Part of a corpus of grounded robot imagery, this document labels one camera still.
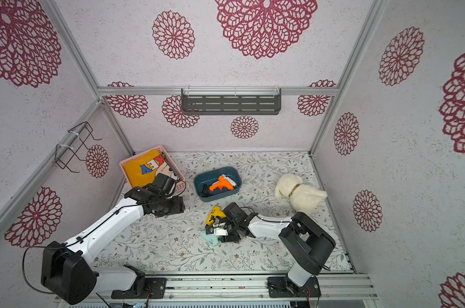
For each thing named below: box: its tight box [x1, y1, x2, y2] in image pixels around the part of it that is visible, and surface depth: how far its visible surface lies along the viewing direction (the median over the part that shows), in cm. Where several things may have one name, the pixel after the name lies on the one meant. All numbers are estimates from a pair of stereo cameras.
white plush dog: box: [274, 173, 329, 215], surface depth 94 cm
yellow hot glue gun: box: [205, 205, 227, 226], surface depth 93 cm
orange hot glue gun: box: [208, 173, 237, 192], surface depth 105 cm
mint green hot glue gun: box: [199, 231, 220, 247], surface depth 86 cm
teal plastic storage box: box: [193, 166, 243, 203], surface depth 107 cm
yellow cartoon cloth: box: [123, 149, 179, 189], surface depth 105 cm
